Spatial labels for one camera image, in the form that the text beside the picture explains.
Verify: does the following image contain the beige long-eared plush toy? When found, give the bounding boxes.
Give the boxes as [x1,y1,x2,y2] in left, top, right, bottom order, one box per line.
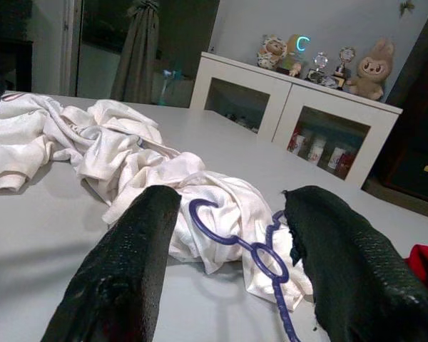
[345,38,396,103]

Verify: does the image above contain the red white printed cup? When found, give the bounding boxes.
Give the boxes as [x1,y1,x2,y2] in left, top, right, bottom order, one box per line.
[287,133,307,155]

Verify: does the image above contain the white glass door cabinet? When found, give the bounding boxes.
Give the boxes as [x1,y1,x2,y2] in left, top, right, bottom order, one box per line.
[188,51,404,190]

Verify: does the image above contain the purple plastic hanger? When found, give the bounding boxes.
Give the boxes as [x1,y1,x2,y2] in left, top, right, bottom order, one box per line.
[188,199,302,342]

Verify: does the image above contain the cyan glowing ring light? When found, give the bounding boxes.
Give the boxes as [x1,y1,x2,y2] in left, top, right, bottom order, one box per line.
[294,35,312,54]

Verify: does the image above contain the white crumpled T-shirt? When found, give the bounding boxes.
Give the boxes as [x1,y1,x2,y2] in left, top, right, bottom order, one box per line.
[78,152,315,311]

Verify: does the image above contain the doll in green dress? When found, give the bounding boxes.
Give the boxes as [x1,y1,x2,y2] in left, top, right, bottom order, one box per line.
[280,33,310,78]

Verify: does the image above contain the white purple printed cup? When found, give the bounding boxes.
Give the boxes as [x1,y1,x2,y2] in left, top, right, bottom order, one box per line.
[327,146,345,170]

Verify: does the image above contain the gold cup trophy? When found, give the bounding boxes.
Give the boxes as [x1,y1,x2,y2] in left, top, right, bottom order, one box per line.
[331,46,357,88]

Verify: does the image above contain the clear crystal trophy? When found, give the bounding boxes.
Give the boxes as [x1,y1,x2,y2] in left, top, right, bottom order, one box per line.
[306,51,331,83]

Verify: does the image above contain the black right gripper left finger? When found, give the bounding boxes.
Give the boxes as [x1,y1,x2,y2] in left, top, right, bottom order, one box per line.
[41,185,182,342]

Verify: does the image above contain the baby doll in animal suit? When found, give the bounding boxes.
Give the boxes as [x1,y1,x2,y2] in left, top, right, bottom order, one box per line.
[256,34,290,68]

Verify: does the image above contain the grey brown curtain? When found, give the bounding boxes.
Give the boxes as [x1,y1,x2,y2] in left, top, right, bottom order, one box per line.
[110,0,161,104]

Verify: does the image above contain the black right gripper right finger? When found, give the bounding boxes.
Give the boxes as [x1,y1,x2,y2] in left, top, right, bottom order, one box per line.
[280,185,428,342]

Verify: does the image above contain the dark wood TV stand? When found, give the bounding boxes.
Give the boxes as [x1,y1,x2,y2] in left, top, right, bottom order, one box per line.
[363,0,428,218]

